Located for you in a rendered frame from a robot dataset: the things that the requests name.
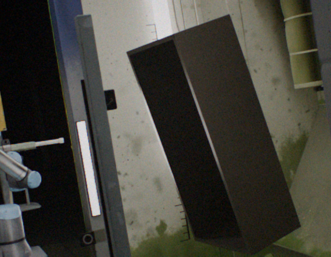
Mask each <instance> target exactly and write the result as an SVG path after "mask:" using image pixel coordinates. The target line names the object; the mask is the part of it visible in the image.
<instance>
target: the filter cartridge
mask: <svg viewBox="0 0 331 257"><path fill-rule="evenodd" d="M280 2H281V8H282V12H283V15H284V18H285V19H284V22H285V34H286V40H287V46H288V51H289V53H290V63H291V70H292V76H293V80H294V88H295V89H298V88H306V87H316V88H315V89H314V91H315V92H317V91H318V92H319V95H320V99H321V100H322V98H321V91H322V90H324V87H321V86H322V85H323V83H322V75H321V68H322V62H321V61H320V60H319V56H318V48H317V42H316V37H315V29H314V22H313V14H312V7H311V0H280Z"/></svg>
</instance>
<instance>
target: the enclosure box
mask: <svg viewBox="0 0 331 257"><path fill-rule="evenodd" d="M126 53H127V56H128V58H129V62H130V64H131V67H132V70H133V74H134V76H135V78H136V80H137V83H138V86H139V89H140V92H141V94H142V98H143V99H144V103H145V106H146V109H147V111H148V115H149V116H150V118H151V121H152V124H153V128H154V130H155V133H156V136H157V139H158V141H159V144H160V147H161V150H162V151H163V155H164V157H165V160H166V163H167V165H168V169H169V171H170V174H171V177H172V181H173V182H174V186H175V187H176V190H177V193H178V196H179V198H180V201H181V204H182V207H183V210H184V213H185V216H186V218H187V222H188V223H189V225H190V228H191V231H192V234H193V237H194V240H195V241H198V242H201V243H205V244H209V245H213V246H217V247H221V248H225V249H228V250H232V251H236V252H240V253H242V254H246V255H250V256H253V255H254V254H255V253H256V252H258V251H260V250H262V249H264V248H266V247H267V246H269V245H271V244H272V243H274V242H276V241H278V240H279V239H281V238H282V237H284V236H286V235H288V234H289V233H292V232H293V231H295V230H297V229H298V228H300V227H301V225H300V222H299V219H298V216H297V213H296V209H295V206H294V203H293V200H292V197H291V194H290V191H289V188H288V185H287V183H286V181H285V177H284V174H283V171H282V168H281V165H280V162H279V158H278V156H277V152H276V149H275V146H274V143H273V141H272V137H271V134H270V133H269V130H268V127H267V123H266V120H265V117H264V114H263V111H262V108H261V105H260V102H259V98H258V95H257V92H256V91H255V89H254V85H253V82H252V79H251V76H250V73H249V69H248V67H247V63H246V60H245V57H244V54H243V52H242V49H241V47H240V44H239V40H238V37H237V34H236V31H235V28H234V25H233V22H232V19H231V17H230V15H229V14H228V15H226V16H223V17H220V18H216V19H214V20H211V21H208V22H205V23H203V24H199V25H196V26H193V27H190V28H187V29H184V30H182V31H181V32H178V33H174V34H171V35H169V36H166V37H163V38H161V39H158V40H156V41H153V42H150V43H147V44H144V45H142V46H141V47H138V48H135V49H132V50H130V51H127V52H126Z"/></svg>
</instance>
